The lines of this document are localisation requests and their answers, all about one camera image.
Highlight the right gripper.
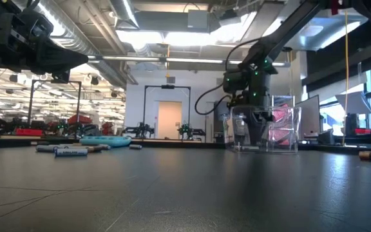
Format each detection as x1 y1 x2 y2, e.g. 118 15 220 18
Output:
243 108 272 146

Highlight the grey cabinet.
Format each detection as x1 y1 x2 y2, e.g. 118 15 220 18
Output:
213 101 234 143

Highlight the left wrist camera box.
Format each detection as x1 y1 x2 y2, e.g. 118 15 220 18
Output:
27 9 54 35

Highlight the dark office chair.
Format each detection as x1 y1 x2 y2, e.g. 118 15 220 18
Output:
345 112 361 137

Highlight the pink fabric object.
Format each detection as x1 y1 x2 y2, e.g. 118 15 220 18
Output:
268 102 294 146

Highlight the black gantry frame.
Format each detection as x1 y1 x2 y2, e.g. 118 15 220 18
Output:
28 79 82 127
142 84 192 140

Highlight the yellow cable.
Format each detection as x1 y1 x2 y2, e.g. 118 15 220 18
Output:
342 9 349 146

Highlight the silver rectangular ventilation duct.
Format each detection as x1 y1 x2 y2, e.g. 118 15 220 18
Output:
277 9 370 52

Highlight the grey ceiling box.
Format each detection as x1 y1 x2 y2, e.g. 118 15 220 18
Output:
187 9 211 33

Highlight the linear ceiling lamp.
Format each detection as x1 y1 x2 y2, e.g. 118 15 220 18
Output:
101 55 160 62
229 60 286 67
166 57 224 64

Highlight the beige door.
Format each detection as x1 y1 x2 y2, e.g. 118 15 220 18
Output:
157 101 183 140

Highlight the teal calculator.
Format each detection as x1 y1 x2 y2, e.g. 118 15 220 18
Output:
79 135 132 148

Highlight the red machine cover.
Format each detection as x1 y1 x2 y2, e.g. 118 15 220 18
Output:
67 114 93 126

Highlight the clear plastic bin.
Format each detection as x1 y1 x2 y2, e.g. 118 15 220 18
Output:
225 105 302 154

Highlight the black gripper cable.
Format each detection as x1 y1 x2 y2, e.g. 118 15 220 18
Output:
194 37 261 116

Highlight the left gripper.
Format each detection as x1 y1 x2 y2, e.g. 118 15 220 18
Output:
0 6 89 84

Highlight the black aluminium table frame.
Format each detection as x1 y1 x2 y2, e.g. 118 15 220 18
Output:
0 137 371 154

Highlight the grey monitor panel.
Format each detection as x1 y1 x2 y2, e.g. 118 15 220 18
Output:
296 94 321 137

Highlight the white shade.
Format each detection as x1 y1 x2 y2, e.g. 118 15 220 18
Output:
334 91 371 115

